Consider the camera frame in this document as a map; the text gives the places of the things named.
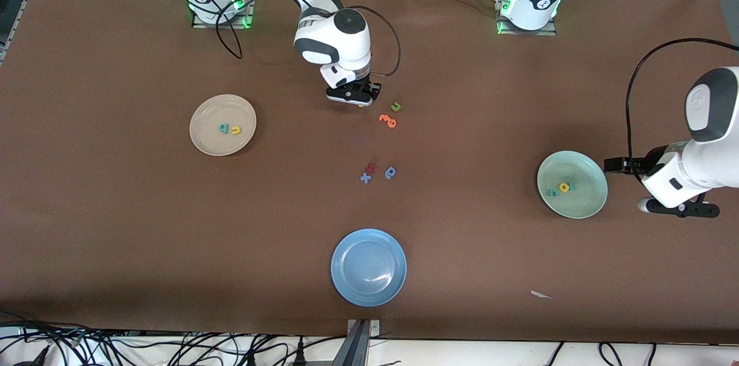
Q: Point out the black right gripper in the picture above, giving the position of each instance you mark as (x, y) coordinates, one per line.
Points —
(366, 88)

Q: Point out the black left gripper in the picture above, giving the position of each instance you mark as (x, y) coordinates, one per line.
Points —
(639, 165)

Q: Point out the teal letter c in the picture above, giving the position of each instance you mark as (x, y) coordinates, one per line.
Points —
(552, 191)

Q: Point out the teal letter p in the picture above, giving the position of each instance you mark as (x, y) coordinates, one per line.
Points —
(223, 128)

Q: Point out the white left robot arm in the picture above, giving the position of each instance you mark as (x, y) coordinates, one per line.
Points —
(701, 175)

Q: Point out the pale green plate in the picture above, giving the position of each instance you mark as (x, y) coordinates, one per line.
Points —
(583, 204)

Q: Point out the white paper scrap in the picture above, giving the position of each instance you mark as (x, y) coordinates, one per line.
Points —
(540, 294)

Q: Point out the beige brown plate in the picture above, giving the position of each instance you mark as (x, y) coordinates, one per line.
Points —
(213, 141)

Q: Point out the blue plate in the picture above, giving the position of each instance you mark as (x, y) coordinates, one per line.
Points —
(368, 268)

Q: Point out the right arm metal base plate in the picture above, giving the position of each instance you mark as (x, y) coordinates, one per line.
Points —
(249, 19)

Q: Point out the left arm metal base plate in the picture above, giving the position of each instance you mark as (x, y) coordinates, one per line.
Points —
(548, 32)

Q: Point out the grey metal table bracket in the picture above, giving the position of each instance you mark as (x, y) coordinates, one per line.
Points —
(358, 343)

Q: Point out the aluminium side rail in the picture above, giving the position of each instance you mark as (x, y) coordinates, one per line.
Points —
(23, 2)

